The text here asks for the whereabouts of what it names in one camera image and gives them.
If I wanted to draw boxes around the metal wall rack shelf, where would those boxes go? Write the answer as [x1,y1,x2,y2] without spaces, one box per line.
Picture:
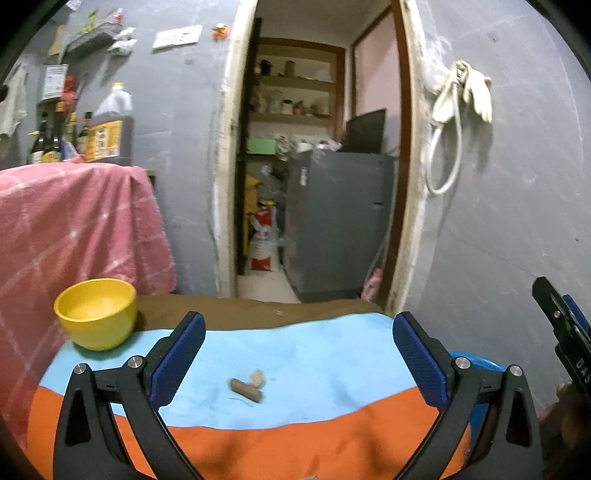
[64,23,123,59]

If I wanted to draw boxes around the person's hand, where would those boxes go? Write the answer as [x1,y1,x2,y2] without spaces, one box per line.
[538,384,591,479]

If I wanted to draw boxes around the white wall switch plate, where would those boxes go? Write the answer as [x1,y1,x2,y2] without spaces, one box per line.
[152,25,202,50]

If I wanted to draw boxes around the yellow plastic bowl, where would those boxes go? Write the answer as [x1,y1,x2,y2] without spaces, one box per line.
[53,278,137,352]

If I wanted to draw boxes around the blue plastic trash bin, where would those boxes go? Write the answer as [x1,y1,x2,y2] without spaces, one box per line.
[451,351,506,454]

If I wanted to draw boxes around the brown mushroom stem piece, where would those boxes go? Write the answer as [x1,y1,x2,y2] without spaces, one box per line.
[228,378,263,403]

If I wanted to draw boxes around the pink item on floor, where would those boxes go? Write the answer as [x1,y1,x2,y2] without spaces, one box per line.
[361,268,383,303]

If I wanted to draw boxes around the hanging beige towel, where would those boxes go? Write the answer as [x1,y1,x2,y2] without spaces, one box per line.
[1,63,27,138]

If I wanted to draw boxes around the wooden shelving unit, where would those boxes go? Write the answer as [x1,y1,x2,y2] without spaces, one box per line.
[246,37,348,144]

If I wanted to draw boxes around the grey cabinet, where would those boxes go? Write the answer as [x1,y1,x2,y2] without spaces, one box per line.
[283,149,397,303]

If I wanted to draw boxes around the white rubber gloves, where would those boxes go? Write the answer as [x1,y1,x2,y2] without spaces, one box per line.
[431,60,493,125]

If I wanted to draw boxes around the black monitor screen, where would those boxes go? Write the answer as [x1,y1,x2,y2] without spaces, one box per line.
[341,108,387,154]

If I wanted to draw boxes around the light blue cloth mat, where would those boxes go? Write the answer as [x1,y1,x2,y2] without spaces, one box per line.
[37,312,419,431]

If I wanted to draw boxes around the dark sauce bottle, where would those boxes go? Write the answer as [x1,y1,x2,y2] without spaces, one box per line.
[29,117,48,164]
[76,111,92,155]

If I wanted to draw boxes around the green box on shelf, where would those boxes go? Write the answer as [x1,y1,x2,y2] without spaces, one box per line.
[246,137,276,156]

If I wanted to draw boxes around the pink checked cloth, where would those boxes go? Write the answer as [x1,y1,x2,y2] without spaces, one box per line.
[0,162,177,447]

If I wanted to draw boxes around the brown table cloth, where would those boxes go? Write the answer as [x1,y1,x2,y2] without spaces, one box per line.
[135,294,382,331]

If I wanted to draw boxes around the large dark oil jug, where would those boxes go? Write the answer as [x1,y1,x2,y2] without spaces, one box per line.
[84,82,134,166]

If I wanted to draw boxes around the small beige food scrap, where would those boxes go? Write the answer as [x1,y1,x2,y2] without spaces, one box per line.
[249,370,266,389]

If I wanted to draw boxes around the white box on wall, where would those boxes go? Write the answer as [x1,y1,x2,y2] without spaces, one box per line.
[40,64,68,102]

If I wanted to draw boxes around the orange wall hook ornament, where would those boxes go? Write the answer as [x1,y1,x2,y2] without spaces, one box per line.
[212,23,230,41]

